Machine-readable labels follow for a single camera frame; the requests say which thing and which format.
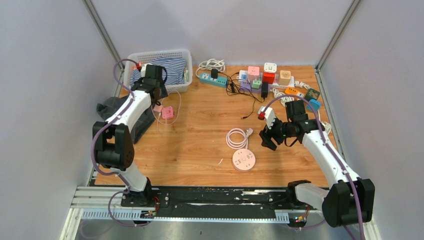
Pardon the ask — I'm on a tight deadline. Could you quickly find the black charger on teal strip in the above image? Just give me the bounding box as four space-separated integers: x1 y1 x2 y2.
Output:
210 68 219 79

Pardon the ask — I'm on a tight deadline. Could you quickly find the black thin cable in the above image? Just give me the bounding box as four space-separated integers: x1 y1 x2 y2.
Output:
218 71 266 120

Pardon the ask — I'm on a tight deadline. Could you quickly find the green small adapter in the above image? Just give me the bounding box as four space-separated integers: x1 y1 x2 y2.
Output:
251 80 262 90

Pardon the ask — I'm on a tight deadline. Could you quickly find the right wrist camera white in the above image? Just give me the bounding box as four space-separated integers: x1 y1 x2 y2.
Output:
258 106 276 130

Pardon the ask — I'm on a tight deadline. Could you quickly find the white coiled cord middle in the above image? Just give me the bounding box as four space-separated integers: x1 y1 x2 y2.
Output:
271 87 304 108

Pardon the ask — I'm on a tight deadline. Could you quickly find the pink cube socket back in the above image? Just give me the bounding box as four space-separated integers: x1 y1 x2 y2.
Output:
247 66 260 82

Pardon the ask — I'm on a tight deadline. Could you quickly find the light pink usb charger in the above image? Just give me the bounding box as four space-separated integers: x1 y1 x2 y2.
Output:
152 105 164 114

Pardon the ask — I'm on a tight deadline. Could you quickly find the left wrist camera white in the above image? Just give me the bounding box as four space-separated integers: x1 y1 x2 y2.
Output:
135 62 151 78

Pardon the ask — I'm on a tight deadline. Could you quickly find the white coiled cord back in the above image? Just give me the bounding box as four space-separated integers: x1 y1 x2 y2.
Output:
194 58 226 79

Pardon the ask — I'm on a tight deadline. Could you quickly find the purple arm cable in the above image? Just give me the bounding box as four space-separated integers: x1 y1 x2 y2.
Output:
264 94 367 240
90 58 147 228

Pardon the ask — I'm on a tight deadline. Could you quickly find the dark green cube socket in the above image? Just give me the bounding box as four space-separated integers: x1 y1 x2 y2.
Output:
304 88 321 101

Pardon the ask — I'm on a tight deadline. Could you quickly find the red cube socket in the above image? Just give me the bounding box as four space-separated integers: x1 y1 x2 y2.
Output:
262 72 276 85

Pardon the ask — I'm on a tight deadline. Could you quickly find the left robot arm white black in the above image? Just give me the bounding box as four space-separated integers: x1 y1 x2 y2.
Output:
91 64 168 207

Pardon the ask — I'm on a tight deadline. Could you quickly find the round pink power strip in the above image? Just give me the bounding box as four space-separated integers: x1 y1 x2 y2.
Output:
231 148 256 172

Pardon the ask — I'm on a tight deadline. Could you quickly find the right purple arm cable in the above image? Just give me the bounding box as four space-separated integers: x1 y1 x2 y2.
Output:
264 94 367 240

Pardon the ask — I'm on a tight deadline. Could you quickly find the white coiled cord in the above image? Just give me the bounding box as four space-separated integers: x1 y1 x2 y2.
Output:
194 58 226 79
271 87 304 108

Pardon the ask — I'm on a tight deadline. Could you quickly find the white cube socket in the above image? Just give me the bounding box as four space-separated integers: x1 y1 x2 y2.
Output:
263 62 278 74

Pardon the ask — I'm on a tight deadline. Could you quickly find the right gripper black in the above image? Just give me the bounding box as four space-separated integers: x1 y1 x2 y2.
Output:
259 114 294 151

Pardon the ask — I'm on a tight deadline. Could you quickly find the pink power strip cord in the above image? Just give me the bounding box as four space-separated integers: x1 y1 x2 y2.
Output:
225 127 255 151

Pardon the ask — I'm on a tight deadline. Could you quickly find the purple power strip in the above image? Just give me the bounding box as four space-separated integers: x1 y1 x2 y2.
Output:
238 80 261 94

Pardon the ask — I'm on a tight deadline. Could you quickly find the white long power strip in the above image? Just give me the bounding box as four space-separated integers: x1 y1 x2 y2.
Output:
236 69 296 91

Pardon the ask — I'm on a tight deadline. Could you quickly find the white cord edge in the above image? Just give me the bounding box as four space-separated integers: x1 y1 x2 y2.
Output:
318 110 333 134

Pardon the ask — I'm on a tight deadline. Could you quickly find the teal power strip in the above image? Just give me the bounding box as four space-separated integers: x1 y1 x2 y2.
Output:
199 72 228 88

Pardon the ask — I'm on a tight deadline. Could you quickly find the blue cube socket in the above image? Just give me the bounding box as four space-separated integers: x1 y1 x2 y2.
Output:
306 99 321 113

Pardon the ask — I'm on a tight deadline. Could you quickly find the black power adapter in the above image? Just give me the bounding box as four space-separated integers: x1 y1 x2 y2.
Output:
260 81 269 99

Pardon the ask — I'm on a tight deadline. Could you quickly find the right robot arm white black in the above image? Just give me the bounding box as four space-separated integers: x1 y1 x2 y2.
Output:
258 99 375 228

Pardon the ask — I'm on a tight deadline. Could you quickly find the dark grey checked cloth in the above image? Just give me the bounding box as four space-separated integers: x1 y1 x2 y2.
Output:
96 96 154 144

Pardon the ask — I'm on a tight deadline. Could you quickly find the pink usb cable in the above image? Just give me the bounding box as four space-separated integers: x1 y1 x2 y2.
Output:
150 90 182 126

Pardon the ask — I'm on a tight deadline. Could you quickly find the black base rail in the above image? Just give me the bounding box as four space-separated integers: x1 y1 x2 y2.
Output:
119 185 321 220

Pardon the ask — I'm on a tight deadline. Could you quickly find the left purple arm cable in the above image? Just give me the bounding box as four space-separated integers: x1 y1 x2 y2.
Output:
90 58 147 228

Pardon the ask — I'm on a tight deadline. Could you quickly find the pink cube adapter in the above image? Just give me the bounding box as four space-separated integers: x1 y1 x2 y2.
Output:
161 106 174 120

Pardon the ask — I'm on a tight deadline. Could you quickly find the orange power strip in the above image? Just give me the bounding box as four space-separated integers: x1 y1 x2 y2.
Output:
284 87 305 98

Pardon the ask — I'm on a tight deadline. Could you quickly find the tan cube socket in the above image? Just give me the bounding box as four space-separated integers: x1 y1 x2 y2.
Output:
278 70 292 86

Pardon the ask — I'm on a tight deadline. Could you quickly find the blue white striped cloth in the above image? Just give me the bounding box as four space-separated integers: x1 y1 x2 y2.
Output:
129 56 186 87

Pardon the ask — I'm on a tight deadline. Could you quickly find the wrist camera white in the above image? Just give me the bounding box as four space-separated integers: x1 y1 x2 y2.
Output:
258 106 276 130
135 62 151 78

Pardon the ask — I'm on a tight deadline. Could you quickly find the white plastic basket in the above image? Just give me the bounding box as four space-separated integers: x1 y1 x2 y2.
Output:
127 49 193 94

